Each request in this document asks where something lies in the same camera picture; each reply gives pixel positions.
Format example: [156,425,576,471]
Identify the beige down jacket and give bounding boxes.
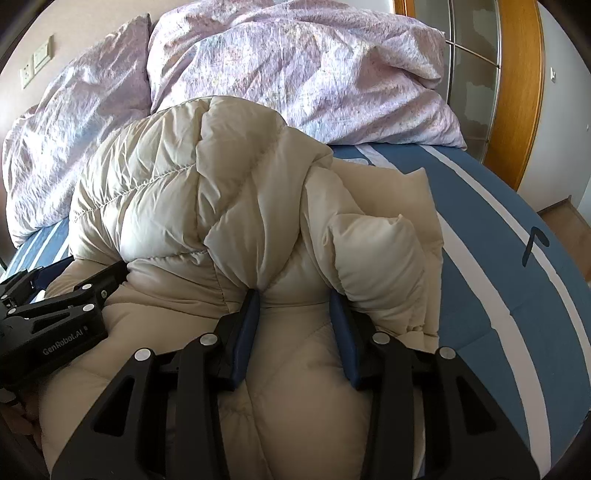
[39,95,445,480]

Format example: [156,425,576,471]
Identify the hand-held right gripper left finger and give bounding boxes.
[51,290,262,480]

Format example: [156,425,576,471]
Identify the blue striped bed sheet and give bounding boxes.
[14,142,591,480]

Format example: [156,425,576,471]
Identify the person's left hand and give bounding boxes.
[7,398,45,445]

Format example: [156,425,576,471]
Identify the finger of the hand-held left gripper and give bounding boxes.
[9,261,130,330]
[0,271,40,308]

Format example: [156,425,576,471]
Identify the pink speckled pillow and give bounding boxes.
[2,13,154,247]

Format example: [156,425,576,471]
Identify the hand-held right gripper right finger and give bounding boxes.
[329,292,541,480]

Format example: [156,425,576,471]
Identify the pink speckled duvet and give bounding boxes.
[147,0,468,149]

